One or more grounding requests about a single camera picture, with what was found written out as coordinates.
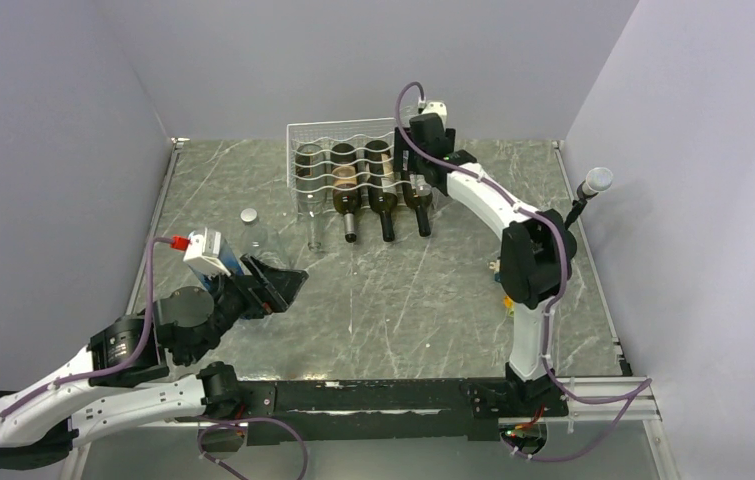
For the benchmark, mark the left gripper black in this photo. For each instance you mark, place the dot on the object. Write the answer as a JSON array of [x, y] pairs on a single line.
[[286, 281]]

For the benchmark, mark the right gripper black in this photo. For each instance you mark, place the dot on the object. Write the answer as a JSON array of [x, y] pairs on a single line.
[[401, 145]]

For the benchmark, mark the dark wine bottle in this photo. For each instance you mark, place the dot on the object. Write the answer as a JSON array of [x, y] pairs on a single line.
[[381, 191], [417, 205], [346, 197]]

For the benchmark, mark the dark wine bottle front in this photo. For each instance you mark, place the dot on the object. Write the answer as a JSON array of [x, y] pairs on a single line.
[[346, 197]]

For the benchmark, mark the clear glass bottle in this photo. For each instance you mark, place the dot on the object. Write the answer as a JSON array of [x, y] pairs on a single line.
[[310, 179]]

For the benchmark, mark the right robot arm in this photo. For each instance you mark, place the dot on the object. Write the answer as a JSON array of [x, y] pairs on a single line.
[[536, 248]]

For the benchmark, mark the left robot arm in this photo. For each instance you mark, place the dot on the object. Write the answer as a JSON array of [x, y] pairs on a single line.
[[121, 378]]

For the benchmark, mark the clear bottle silver cap rear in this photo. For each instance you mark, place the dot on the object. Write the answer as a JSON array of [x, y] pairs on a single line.
[[261, 241]]

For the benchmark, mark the blue square glass bottle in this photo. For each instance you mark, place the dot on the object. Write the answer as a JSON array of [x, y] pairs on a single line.
[[230, 260]]

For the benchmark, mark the microphone on black stand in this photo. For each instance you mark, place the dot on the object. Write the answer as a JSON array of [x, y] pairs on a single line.
[[597, 180]]

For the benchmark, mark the colourful small blocks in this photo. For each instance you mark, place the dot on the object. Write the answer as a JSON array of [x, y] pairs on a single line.
[[495, 267]]

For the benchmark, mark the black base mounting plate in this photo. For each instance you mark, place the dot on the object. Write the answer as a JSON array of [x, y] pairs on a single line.
[[474, 408]]

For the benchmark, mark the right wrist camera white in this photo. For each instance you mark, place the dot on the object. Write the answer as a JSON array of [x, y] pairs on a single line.
[[434, 107]]

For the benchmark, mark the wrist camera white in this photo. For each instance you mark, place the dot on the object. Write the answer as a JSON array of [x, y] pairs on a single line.
[[201, 252], [434, 107]]

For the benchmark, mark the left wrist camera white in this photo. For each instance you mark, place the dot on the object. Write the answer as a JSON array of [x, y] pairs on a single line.
[[201, 252]]

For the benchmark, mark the white wire wine rack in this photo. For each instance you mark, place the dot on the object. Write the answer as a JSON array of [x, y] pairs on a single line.
[[329, 133]]

